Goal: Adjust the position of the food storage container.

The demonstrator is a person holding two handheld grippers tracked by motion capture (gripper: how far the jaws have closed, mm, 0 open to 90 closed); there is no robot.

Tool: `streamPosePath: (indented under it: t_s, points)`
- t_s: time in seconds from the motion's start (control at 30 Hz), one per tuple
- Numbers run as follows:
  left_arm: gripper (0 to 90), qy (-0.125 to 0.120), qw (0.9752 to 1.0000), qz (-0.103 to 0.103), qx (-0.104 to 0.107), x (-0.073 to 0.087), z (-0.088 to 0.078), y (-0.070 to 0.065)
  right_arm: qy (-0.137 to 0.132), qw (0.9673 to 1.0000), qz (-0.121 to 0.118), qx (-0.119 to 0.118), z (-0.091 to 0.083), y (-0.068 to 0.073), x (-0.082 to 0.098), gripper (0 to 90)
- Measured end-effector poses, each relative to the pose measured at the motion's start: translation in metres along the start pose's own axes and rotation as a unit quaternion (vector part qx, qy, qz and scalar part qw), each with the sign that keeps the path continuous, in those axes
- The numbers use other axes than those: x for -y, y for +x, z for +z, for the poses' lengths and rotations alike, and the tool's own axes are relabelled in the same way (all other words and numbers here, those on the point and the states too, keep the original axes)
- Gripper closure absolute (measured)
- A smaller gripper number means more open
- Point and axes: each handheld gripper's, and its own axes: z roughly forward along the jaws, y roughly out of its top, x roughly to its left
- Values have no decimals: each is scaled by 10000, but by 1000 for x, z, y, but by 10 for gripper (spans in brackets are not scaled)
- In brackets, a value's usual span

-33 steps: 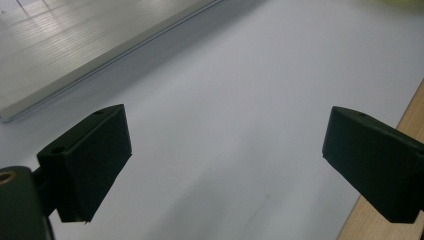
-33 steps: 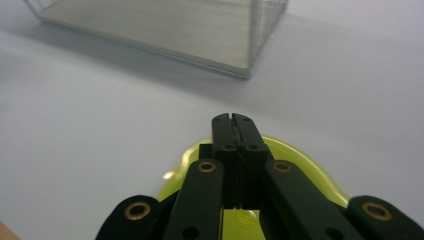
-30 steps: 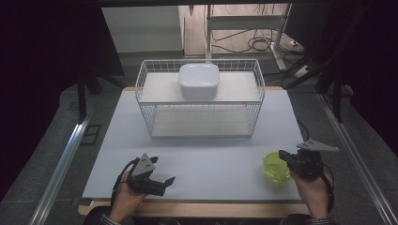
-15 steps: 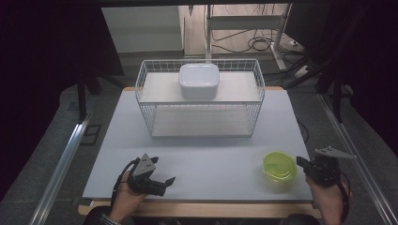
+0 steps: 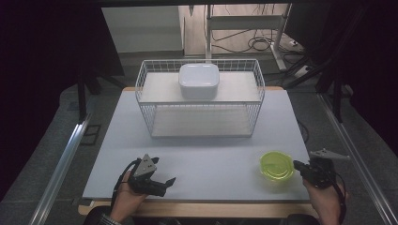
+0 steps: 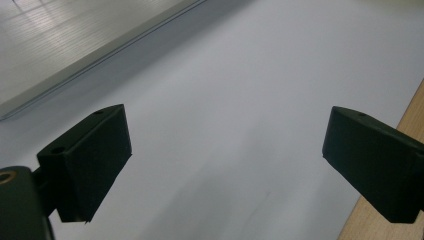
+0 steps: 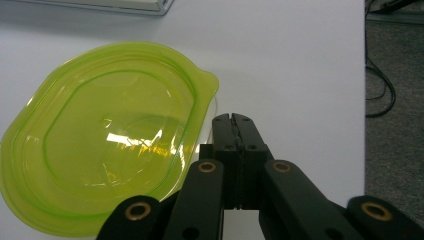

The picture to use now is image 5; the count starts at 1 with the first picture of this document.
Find light grey table mat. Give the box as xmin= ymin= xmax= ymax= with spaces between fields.
xmin=82 ymin=89 xmax=312 ymax=203

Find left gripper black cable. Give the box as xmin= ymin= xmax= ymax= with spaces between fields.
xmin=111 ymin=157 xmax=143 ymax=208

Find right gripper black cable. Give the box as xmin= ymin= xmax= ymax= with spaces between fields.
xmin=332 ymin=172 xmax=349 ymax=225

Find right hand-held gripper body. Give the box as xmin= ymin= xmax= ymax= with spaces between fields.
xmin=303 ymin=147 xmax=351 ymax=190

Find white wire shelf rack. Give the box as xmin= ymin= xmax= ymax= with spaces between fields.
xmin=134 ymin=58 xmax=267 ymax=139

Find white panel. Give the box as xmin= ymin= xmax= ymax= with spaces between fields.
xmin=100 ymin=5 xmax=186 ymax=54

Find person's right hand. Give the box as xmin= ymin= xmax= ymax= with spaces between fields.
xmin=301 ymin=173 xmax=349 ymax=223

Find green translucent bowl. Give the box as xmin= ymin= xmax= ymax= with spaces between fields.
xmin=258 ymin=151 xmax=296 ymax=184

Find white square bowl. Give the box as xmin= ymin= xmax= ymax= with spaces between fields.
xmin=177 ymin=63 xmax=221 ymax=100

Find black floor cables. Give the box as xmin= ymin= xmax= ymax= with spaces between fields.
xmin=210 ymin=27 xmax=306 ymax=64

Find white power strip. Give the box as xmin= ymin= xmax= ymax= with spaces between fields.
xmin=294 ymin=65 xmax=314 ymax=79

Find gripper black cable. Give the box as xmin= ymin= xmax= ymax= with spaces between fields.
xmin=111 ymin=157 xmax=143 ymax=208
xmin=332 ymin=172 xmax=349 ymax=225

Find person's left hand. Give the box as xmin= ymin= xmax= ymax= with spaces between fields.
xmin=109 ymin=171 xmax=148 ymax=223

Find black stand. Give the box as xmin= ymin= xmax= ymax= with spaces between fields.
xmin=283 ymin=6 xmax=367 ymax=124
xmin=76 ymin=71 xmax=126 ymax=123

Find white desk frame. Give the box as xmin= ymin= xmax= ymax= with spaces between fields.
xmin=205 ymin=3 xmax=294 ymax=72

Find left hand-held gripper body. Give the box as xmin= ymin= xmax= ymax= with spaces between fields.
xmin=127 ymin=153 xmax=169 ymax=198

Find metal floor rail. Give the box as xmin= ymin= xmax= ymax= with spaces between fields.
xmin=28 ymin=113 xmax=93 ymax=225
xmin=317 ymin=93 xmax=398 ymax=225

